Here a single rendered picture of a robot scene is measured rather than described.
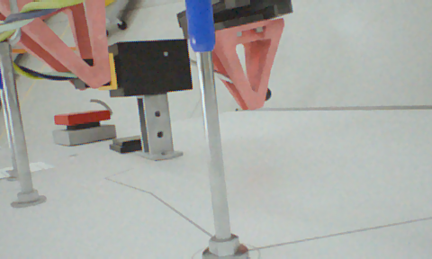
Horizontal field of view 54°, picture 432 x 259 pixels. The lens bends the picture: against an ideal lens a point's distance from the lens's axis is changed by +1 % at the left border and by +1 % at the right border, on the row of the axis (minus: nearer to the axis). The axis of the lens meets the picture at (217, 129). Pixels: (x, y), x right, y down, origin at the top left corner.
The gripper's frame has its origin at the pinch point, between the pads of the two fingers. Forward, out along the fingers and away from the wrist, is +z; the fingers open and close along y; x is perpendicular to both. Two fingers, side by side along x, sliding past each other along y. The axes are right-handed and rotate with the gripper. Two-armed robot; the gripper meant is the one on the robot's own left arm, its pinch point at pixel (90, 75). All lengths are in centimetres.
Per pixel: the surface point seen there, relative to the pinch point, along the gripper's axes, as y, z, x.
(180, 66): 2.3, 2.3, 5.9
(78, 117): -16.4, 4.5, 1.0
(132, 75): 2.1, 1.2, 2.2
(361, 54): -90, 50, 129
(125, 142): -4.3, 6.8, 0.9
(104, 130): -16.5, 7.3, 2.7
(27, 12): 12.2, -4.3, -4.2
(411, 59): -67, 54, 127
